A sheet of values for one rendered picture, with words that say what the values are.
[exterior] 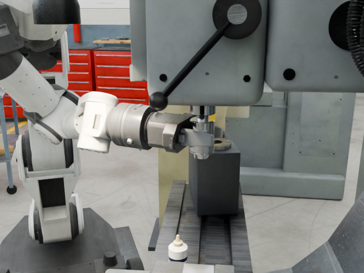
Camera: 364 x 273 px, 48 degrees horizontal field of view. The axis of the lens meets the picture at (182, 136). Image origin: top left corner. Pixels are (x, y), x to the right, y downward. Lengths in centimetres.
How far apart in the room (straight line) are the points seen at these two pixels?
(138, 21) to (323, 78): 32
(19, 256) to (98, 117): 101
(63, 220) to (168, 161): 119
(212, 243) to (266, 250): 174
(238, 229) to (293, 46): 63
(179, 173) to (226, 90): 203
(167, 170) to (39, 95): 170
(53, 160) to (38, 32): 49
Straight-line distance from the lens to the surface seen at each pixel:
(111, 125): 81
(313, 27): 64
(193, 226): 114
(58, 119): 108
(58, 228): 163
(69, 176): 146
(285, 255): 277
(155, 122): 76
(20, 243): 183
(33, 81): 105
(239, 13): 61
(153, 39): 65
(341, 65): 65
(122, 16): 998
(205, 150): 76
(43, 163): 142
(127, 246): 203
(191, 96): 66
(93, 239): 178
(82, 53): 563
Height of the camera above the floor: 146
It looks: 17 degrees down
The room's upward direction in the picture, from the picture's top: straight up
